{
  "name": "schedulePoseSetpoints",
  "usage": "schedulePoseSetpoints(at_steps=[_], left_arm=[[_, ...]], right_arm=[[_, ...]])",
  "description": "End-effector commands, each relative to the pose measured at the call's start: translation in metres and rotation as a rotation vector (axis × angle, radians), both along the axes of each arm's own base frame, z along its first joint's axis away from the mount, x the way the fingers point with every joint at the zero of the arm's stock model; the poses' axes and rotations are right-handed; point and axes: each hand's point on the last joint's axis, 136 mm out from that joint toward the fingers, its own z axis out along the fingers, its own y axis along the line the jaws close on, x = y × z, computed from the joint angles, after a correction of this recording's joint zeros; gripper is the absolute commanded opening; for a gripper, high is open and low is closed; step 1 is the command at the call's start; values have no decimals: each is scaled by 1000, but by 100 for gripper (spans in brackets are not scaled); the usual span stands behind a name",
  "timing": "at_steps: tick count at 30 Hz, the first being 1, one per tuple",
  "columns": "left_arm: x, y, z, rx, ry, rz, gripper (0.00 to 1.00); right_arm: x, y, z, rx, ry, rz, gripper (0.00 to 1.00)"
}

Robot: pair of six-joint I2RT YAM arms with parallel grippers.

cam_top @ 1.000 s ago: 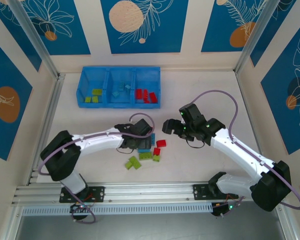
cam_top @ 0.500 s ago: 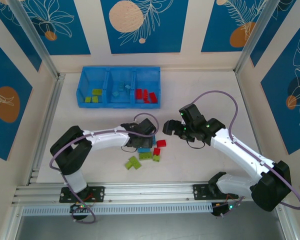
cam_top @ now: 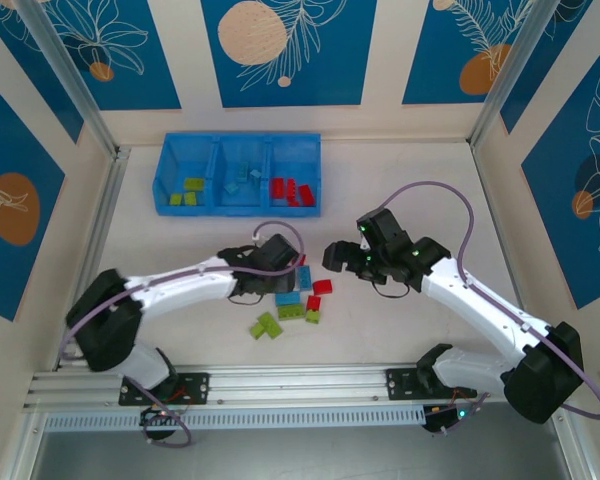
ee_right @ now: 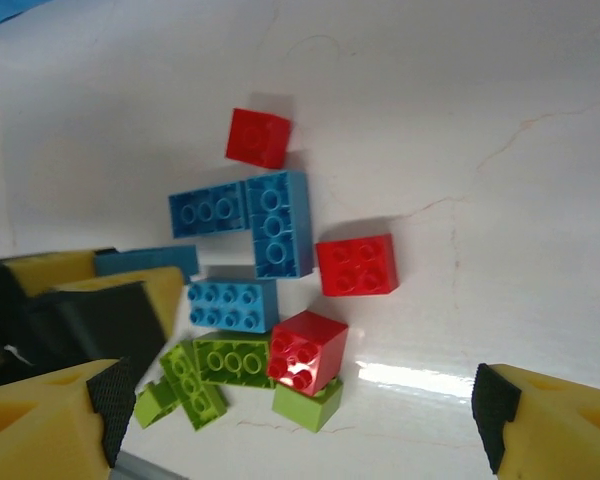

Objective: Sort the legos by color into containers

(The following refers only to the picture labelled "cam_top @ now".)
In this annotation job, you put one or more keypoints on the green lego brick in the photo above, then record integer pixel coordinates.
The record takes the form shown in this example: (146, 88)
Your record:
(175, 199)
(312, 316)
(290, 312)
(194, 184)
(192, 198)
(271, 325)
(256, 330)

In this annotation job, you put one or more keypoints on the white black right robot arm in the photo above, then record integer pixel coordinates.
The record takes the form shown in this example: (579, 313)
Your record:
(480, 305)

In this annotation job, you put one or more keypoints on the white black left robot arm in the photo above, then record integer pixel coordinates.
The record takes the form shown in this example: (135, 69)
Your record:
(180, 287)

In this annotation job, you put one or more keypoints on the blue three-compartment bin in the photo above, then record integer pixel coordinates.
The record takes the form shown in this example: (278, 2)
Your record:
(240, 212)

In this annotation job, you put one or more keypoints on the horizontal aluminium base rail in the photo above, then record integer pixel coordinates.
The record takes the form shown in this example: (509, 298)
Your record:
(305, 380)

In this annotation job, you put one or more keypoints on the aluminium side rail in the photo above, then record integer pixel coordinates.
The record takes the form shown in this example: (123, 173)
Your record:
(495, 220)
(102, 220)

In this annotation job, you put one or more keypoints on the blue floral wall panel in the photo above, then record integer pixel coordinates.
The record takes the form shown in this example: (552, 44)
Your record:
(330, 75)
(45, 85)
(430, 75)
(145, 75)
(555, 225)
(550, 70)
(0, 140)

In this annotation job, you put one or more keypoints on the aluminium corner post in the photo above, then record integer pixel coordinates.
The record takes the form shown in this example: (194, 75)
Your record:
(65, 65)
(516, 65)

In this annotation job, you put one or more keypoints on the aluminium lower frame bar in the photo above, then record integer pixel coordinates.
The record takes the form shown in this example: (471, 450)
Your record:
(22, 445)
(562, 440)

